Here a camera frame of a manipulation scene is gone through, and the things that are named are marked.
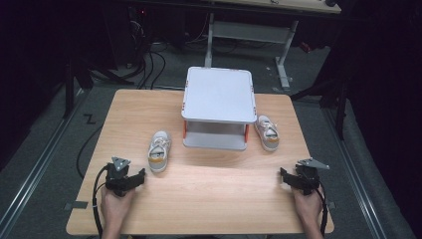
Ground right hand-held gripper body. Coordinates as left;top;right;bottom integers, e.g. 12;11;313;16
293;157;330;196

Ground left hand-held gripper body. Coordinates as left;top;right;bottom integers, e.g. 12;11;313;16
105;156;135;198

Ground white shoe with orange heel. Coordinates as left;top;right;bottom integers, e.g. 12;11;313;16
146;129;173;174
254;115;281;153

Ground white two-tier shoe rack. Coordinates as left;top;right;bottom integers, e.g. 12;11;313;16
180;66;259;152

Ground person's right hand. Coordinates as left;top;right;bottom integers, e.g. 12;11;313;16
291;185;324;224

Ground person's left hand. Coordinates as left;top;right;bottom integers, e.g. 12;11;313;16
100;186;137;224

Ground black metal stand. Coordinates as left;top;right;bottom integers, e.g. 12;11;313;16
61;49;133;120
290;49;352;141

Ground wooden desk with white legs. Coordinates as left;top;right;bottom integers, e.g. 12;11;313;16
202;0;342;92

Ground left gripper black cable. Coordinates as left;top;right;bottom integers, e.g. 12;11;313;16
92;164;110;239

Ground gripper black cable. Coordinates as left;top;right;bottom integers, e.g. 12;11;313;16
92;164;110;239
316;185;330;237

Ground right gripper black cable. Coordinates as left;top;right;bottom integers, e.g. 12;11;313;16
316;185;330;237

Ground thin black floor cable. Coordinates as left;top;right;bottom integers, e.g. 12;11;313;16
76;123;105;180

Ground metal floor rail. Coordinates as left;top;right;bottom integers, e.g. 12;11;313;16
322;108;389;239
0;89;88;235

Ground bundle of black floor cables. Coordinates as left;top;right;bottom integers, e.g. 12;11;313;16
118;9;167;91

